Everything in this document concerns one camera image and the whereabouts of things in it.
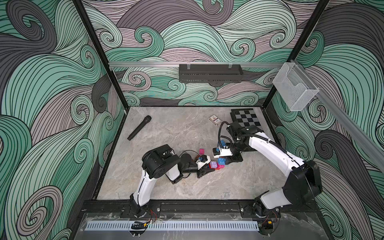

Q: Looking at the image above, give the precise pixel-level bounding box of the white slotted cable duct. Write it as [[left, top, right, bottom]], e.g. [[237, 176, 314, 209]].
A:
[[85, 221, 259, 232]]

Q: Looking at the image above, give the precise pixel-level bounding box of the lilac lego brick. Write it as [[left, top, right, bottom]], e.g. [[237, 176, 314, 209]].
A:
[[209, 161, 218, 169]]

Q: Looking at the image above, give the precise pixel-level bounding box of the black grey chessboard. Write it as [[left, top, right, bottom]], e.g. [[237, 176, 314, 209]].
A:
[[230, 109, 264, 132]]

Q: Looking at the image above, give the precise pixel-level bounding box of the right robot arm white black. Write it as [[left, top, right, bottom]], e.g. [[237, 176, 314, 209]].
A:
[[218, 122, 323, 216]]

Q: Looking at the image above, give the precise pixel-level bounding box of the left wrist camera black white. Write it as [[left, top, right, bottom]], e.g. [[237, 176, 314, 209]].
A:
[[196, 155, 211, 170]]

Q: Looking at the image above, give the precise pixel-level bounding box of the aluminium rail back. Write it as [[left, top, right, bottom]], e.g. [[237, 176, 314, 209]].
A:
[[109, 61, 284, 69]]

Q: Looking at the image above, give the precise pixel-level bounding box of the aluminium rail right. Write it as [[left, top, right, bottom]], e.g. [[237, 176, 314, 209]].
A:
[[291, 60, 384, 171]]

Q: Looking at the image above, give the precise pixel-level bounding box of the clear plastic wall bin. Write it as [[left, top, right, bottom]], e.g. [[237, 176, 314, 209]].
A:
[[273, 62, 319, 112]]

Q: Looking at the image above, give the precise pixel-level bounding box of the black wall tray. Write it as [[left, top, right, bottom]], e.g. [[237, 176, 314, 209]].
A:
[[179, 65, 244, 85]]

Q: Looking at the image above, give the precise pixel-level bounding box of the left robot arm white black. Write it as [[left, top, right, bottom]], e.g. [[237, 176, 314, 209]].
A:
[[130, 145, 216, 218]]

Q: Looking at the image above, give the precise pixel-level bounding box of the light blue lego brick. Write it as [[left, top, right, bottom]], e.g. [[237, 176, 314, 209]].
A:
[[218, 158, 226, 166]]

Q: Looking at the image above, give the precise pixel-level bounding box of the aluminium rail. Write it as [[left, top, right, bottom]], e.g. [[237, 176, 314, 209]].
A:
[[109, 61, 284, 69], [291, 60, 384, 171]]

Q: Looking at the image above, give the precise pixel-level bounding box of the black microphone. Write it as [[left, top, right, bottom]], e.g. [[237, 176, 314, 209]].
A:
[[127, 116, 152, 141]]

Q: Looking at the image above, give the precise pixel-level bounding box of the playing card box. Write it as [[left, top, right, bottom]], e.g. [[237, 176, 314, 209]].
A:
[[209, 115, 222, 126]]

